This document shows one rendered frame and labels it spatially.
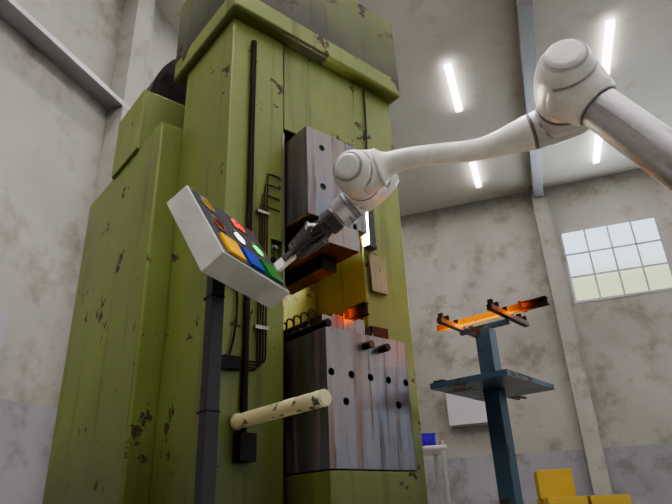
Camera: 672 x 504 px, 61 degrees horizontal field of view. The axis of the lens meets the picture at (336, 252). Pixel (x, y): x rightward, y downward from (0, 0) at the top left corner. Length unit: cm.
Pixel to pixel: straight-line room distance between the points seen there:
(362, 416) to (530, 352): 1059
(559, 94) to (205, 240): 94
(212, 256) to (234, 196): 68
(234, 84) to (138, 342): 108
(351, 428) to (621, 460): 1045
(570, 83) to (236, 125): 132
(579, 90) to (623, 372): 1110
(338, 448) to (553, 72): 121
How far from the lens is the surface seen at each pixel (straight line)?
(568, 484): 721
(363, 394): 196
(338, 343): 193
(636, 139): 142
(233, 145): 226
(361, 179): 145
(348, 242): 220
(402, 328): 248
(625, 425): 1224
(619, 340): 1254
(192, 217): 160
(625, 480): 1214
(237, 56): 254
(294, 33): 277
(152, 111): 306
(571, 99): 147
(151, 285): 236
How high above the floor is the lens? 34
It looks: 25 degrees up
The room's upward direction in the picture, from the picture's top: 2 degrees counter-clockwise
